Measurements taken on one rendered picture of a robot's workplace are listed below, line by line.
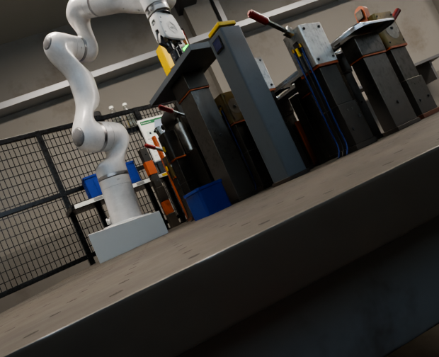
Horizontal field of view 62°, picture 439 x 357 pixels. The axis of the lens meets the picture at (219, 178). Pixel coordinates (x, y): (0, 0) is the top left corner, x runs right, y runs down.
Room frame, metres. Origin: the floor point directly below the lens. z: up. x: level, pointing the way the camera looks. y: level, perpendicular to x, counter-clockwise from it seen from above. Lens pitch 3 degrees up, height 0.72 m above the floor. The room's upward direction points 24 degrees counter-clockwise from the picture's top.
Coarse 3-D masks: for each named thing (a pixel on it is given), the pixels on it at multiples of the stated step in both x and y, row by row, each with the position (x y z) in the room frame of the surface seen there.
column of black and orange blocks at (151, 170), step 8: (144, 152) 2.12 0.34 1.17; (144, 160) 2.11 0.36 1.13; (144, 168) 2.14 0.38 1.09; (152, 168) 2.12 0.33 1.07; (152, 176) 2.11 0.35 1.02; (152, 184) 2.14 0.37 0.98; (160, 184) 2.13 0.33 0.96; (160, 192) 2.12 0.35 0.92; (160, 200) 2.12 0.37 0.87; (168, 200) 2.13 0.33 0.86; (168, 208) 2.12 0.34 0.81; (168, 216) 2.11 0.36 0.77; (176, 216) 2.13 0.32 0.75; (176, 224) 2.12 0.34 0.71
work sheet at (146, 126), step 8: (144, 120) 2.45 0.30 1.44; (152, 120) 2.48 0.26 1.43; (144, 128) 2.44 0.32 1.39; (152, 128) 2.47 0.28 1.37; (144, 136) 2.42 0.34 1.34; (152, 136) 2.45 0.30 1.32; (152, 144) 2.44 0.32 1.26; (160, 144) 2.47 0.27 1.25; (152, 152) 2.43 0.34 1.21; (160, 160) 2.44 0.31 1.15
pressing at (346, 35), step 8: (360, 24) 0.94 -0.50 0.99; (368, 24) 0.98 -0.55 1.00; (376, 24) 1.01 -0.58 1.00; (384, 24) 1.04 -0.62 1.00; (344, 32) 0.97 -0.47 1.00; (352, 32) 0.95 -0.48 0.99; (360, 32) 1.02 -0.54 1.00; (368, 32) 1.06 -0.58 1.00; (336, 40) 0.99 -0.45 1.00; (344, 40) 1.03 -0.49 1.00; (336, 48) 1.08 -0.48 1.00; (296, 72) 1.14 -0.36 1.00; (288, 80) 1.17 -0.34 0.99; (280, 88) 1.21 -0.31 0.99; (288, 88) 1.31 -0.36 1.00; (280, 96) 1.40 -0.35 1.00; (288, 96) 1.44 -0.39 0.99
